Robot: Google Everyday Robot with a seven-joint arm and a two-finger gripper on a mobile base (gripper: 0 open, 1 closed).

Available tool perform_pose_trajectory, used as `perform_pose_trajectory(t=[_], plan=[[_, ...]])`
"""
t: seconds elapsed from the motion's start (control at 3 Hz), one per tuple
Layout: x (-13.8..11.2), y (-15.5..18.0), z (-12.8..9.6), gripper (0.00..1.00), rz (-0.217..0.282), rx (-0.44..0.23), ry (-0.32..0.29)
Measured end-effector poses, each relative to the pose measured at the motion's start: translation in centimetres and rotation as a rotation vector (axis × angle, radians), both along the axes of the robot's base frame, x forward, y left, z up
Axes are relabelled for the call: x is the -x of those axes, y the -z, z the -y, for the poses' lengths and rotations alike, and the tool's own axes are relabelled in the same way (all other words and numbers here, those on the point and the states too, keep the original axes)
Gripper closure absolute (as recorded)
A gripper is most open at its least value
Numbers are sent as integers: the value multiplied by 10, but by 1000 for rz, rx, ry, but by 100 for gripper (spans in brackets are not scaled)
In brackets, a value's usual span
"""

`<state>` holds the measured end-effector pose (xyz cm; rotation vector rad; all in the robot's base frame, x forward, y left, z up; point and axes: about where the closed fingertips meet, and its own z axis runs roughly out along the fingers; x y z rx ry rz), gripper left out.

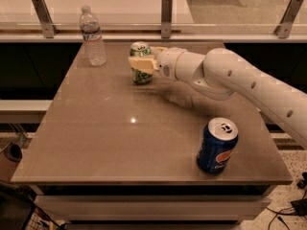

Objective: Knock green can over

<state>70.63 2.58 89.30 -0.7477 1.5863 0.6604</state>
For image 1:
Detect middle metal railing bracket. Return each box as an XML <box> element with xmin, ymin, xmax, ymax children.
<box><xmin>161</xmin><ymin>0</ymin><xmax>173</xmax><ymax>38</ymax></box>

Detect dark bin at left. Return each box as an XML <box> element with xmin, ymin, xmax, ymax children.
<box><xmin>0</xmin><ymin>143</ymin><xmax>22</xmax><ymax>182</ymax></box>

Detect left metal railing bracket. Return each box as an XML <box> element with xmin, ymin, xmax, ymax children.
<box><xmin>32</xmin><ymin>0</ymin><xmax>58</xmax><ymax>38</ymax></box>

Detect metal railing bracket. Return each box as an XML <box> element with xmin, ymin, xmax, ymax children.
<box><xmin>161</xmin><ymin>0</ymin><xmax>173</xmax><ymax>38</ymax></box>
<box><xmin>273</xmin><ymin>0</ymin><xmax>304</xmax><ymax>39</ymax></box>
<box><xmin>32</xmin><ymin>0</ymin><xmax>58</xmax><ymax>38</ymax></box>

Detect right metal railing bracket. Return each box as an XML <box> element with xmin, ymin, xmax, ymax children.
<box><xmin>273</xmin><ymin>0</ymin><xmax>304</xmax><ymax>39</ymax></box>

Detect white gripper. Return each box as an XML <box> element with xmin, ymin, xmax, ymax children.
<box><xmin>129</xmin><ymin>46</ymin><xmax>186</xmax><ymax>81</ymax></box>

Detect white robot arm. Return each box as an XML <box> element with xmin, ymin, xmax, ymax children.
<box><xmin>129</xmin><ymin>47</ymin><xmax>307</xmax><ymax>149</ymax></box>

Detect clear plastic water bottle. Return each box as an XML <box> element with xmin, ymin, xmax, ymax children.
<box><xmin>80</xmin><ymin>6</ymin><xmax>106</xmax><ymax>66</ymax></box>

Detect black cables on floor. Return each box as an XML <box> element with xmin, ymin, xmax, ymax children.
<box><xmin>266</xmin><ymin>172</ymin><xmax>307</xmax><ymax>230</ymax></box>

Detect green soda can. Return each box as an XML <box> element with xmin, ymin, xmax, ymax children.
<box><xmin>130</xmin><ymin>41</ymin><xmax>153</xmax><ymax>84</ymax></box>

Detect blue Pepsi can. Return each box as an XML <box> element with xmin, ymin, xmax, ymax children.
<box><xmin>197</xmin><ymin>117</ymin><xmax>239</xmax><ymax>174</ymax></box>

